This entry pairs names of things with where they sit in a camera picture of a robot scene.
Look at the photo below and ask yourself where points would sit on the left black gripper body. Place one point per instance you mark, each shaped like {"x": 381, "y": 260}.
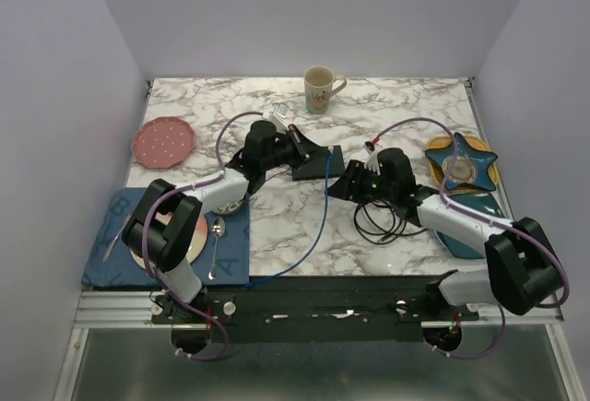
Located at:
{"x": 286, "y": 152}

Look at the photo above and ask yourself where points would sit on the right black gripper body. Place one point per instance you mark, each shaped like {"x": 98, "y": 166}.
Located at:
{"x": 369, "y": 183}

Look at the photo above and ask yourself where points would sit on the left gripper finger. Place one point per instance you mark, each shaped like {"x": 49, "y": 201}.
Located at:
{"x": 317, "y": 159}
{"x": 298, "y": 142}

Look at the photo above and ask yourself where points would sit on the dark grey network switch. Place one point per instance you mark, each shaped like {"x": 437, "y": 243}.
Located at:
{"x": 316, "y": 169}

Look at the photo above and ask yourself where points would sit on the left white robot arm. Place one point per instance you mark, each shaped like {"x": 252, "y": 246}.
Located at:
{"x": 161, "y": 227}

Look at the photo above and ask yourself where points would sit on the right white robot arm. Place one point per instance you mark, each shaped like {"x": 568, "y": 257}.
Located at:
{"x": 521, "y": 270}

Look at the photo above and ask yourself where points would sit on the cream patterned mug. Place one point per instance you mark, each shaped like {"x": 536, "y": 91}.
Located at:
{"x": 321, "y": 84}

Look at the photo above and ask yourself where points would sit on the floral patterned bowl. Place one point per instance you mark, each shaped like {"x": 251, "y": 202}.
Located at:
{"x": 229, "y": 208}

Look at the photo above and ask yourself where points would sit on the yellow woven tray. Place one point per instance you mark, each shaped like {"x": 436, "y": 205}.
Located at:
{"x": 479, "y": 145}

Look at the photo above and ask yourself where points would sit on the silver spoon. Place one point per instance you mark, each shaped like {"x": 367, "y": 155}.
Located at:
{"x": 218, "y": 228}

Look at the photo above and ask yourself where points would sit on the small round metal dish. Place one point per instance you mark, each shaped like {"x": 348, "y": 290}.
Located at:
{"x": 463, "y": 170}

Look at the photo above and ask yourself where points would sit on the blue star shaped dish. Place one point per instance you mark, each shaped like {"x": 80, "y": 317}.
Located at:
{"x": 463, "y": 159}

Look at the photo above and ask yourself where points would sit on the pink polka dot plate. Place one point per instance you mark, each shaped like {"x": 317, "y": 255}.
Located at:
{"x": 163, "y": 143}

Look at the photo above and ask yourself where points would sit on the cream round plate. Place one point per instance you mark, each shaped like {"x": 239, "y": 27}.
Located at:
{"x": 197, "y": 243}

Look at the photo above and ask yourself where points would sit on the blue letter placemat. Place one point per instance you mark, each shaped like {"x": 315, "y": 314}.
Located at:
{"x": 121, "y": 271}

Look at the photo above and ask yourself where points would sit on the teal ceramic plate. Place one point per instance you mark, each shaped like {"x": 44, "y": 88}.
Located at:
{"x": 485, "y": 203}

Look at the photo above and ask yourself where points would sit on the silver fork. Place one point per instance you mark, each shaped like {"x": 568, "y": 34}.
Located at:
{"x": 114, "y": 240}

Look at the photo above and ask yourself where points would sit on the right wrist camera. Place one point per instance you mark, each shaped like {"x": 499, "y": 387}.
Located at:
{"x": 372, "y": 163}

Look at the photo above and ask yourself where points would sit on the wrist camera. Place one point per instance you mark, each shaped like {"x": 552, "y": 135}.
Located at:
{"x": 279, "y": 117}
{"x": 372, "y": 163}

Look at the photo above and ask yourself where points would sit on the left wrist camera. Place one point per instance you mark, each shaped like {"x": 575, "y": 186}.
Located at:
{"x": 279, "y": 117}

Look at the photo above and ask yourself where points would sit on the black mounting base plate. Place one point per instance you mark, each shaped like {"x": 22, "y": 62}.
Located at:
{"x": 315, "y": 309}

